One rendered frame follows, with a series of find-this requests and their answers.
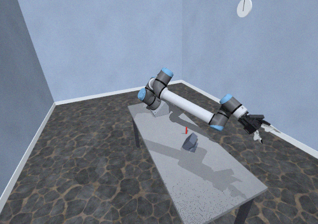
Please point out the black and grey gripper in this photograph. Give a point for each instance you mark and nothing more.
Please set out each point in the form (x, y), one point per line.
(253, 124)

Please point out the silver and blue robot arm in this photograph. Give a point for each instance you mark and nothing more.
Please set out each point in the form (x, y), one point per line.
(157, 86)

